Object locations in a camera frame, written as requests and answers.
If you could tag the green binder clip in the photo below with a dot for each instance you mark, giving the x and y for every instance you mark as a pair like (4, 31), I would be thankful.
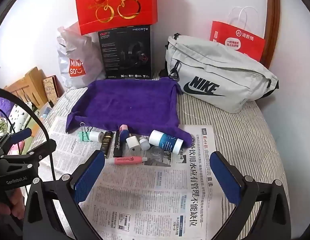
(84, 136)

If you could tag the floral white cloth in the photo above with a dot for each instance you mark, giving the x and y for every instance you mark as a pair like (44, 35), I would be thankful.
(19, 113)

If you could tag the brown lighter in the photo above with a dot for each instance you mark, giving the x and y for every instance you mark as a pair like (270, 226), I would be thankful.
(106, 142)

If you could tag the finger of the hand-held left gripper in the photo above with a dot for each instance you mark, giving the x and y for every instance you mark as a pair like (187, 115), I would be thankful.
(37, 152)
(21, 133)

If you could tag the pink highlighter pen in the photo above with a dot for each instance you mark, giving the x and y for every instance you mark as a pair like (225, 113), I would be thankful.
(129, 160)

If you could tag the white plastic shopping bag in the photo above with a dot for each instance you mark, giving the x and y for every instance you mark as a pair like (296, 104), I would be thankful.
(77, 62)

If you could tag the small white cylinder container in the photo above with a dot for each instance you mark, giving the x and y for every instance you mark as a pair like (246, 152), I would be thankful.
(95, 136)

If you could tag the grey waist bag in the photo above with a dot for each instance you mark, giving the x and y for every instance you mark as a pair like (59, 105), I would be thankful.
(215, 70)

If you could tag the wooden headboard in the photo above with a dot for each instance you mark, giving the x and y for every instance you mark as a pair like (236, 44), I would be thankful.
(27, 83)

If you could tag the newspaper sheets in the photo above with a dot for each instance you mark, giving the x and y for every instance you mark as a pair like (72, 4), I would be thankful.
(245, 140)

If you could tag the purple towel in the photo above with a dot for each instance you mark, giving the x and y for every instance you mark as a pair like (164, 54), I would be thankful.
(124, 105)

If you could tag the brown patterned box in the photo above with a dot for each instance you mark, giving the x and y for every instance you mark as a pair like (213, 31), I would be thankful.
(51, 87)

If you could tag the black headset box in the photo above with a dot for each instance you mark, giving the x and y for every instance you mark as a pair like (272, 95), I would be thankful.
(124, 52)

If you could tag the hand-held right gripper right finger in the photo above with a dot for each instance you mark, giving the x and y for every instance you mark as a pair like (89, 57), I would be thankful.
(226, 178)

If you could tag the white and blue bottle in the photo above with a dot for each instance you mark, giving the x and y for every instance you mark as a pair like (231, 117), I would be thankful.
(165, 140)

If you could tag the person's left hand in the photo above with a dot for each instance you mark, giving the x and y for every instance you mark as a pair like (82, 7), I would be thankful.
(9, 206)

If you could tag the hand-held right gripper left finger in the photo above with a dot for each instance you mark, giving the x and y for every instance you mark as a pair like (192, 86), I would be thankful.
(88, 173)

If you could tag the pink bottle blue cap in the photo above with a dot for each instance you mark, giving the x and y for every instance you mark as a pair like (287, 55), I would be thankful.
(124, 131)

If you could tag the brown wooden door frame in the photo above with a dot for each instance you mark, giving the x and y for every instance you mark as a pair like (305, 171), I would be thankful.
(272, 17)

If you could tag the tiny white bottle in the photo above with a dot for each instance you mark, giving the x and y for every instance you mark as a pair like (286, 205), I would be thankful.
(144, 143)

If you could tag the long black box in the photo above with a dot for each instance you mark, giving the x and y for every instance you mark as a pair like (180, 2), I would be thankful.
(118, 143)

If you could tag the red gift bag gold cherries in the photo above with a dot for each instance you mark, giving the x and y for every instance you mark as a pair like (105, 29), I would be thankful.
(114, 7)

